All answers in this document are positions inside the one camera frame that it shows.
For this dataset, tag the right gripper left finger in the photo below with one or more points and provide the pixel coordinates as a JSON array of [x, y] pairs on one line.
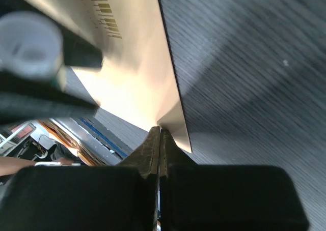
[[121, 197]]

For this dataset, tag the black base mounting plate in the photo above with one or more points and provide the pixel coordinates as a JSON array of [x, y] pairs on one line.
[[103, 143]]

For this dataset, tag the green white glue stick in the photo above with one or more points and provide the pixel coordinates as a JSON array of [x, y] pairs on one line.
[[32, 48]]

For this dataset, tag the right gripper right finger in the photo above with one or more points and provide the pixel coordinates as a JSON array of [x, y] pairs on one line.
[[225, 197]]

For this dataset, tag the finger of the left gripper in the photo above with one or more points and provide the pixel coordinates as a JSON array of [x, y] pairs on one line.
[[23, 100], [77, 51]]

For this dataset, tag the person in dark clothing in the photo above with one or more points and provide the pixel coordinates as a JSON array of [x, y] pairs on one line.
[[11, 165]]

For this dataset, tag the orange paper envelope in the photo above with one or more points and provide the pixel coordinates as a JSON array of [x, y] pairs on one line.
[[136, 82]]

